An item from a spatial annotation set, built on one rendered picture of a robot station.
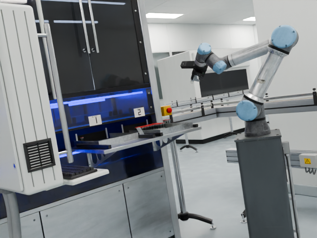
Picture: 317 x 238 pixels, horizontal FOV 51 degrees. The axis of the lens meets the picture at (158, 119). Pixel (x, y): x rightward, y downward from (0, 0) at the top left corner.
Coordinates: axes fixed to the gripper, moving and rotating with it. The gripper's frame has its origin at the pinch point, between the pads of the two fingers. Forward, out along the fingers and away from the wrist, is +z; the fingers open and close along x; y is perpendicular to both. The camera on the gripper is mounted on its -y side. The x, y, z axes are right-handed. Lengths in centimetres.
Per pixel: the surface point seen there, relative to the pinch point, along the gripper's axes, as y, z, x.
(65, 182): -31, -42, -100
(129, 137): -20, -8, -58
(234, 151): 53, 82, -3
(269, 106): 60, 30, 20
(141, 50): -40.6, 4.1, 9.0
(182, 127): 6.3, -3.6, -37.6
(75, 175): -28, -43, -96
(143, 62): -36.7, 7.7, 2.7
